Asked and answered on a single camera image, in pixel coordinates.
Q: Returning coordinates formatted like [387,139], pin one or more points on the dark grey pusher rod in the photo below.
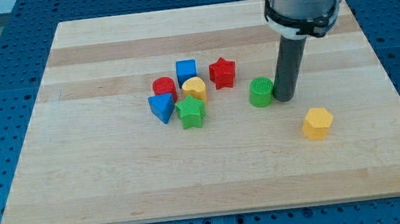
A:
[290,54]

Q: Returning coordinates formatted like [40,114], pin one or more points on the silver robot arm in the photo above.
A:
[295,20]

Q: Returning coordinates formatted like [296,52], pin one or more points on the yellow hexagon block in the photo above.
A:
[317,123]

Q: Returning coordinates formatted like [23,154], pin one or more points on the green cylinder block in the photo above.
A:
[261,91]

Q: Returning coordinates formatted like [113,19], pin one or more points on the red star block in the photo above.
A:
[222,73]

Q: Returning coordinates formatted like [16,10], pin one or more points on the yellow heart block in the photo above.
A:
[195,87]

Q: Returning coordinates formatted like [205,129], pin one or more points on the blue cube block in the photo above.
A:
[185,69]

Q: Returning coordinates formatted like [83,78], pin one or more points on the green star block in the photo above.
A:
[191,112]

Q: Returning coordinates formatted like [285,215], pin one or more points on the red cylinder block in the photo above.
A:
[164,85]

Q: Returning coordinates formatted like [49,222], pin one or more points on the blue triangle block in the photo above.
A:
[162,106]

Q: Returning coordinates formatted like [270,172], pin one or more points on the wooden board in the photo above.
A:
[95,154]

